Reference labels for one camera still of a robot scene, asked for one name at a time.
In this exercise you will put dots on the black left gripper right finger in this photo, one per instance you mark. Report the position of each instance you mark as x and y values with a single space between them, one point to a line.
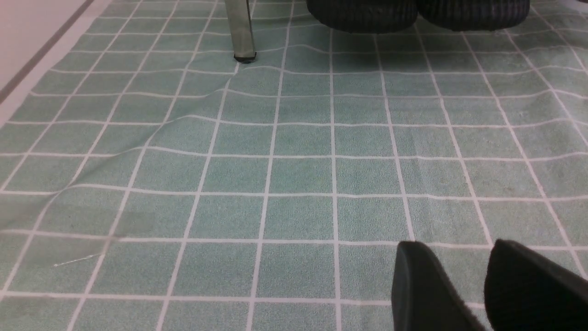
525 291

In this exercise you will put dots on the metal rack leg left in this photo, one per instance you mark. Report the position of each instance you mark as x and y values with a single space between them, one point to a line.
240 26

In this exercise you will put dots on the green grid floor mat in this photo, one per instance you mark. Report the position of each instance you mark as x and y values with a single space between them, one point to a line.
150 182

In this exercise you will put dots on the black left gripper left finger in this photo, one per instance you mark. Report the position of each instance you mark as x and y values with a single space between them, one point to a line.
422 296

